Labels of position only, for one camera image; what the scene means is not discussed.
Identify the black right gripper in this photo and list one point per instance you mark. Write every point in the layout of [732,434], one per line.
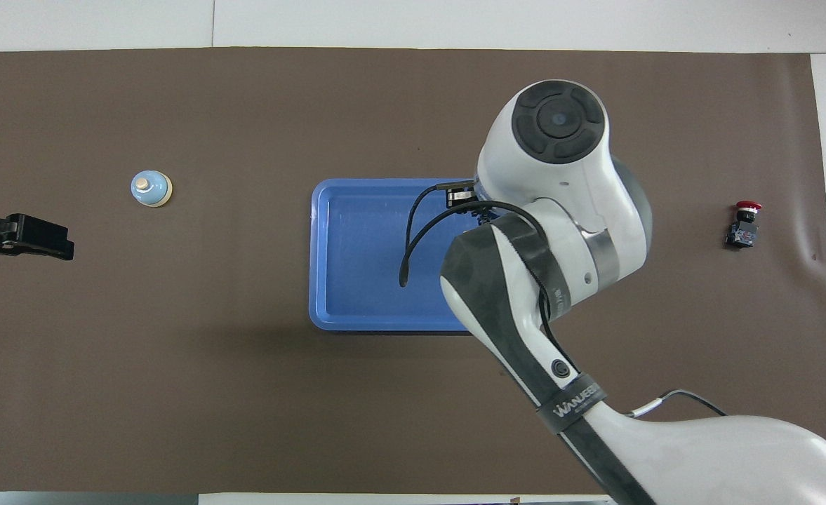
[488,216]

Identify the light blue desk bell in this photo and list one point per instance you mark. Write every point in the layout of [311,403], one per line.
[151,191]

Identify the red push button switch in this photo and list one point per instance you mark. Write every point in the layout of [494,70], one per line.
[744,228]

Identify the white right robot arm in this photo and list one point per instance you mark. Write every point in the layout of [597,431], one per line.
[581,224]

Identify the blue plastic tray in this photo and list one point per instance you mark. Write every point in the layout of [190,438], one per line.
[363,259]

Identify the brown table mat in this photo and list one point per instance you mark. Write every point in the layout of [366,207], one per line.
[244,393]

